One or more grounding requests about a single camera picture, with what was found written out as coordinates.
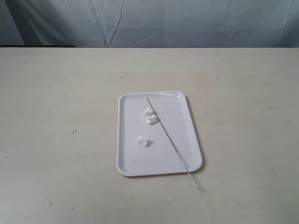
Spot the white marshmallow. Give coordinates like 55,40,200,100
136,135,150,147
142,107,155,117

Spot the white marshmallow handle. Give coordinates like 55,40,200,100
145,114,158,125

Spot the thin metal skewer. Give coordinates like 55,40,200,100
146,98,199,190

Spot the blue-grey backdrop curtain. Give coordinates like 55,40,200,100
0,0,299,48

